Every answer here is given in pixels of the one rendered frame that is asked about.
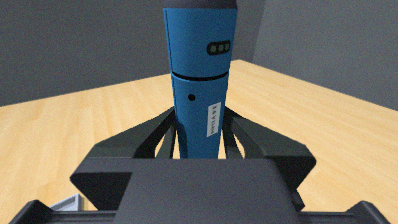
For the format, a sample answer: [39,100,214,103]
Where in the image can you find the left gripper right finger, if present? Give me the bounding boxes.
[222,106,317,190]

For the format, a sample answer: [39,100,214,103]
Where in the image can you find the grey rectangular tray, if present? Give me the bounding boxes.
[48,193,82,211]

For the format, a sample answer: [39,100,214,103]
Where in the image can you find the blue electric screwdriver barrel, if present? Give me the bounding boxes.
[163,0,238,158]

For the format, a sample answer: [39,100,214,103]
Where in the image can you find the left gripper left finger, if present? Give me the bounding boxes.
[84,106,177,159]

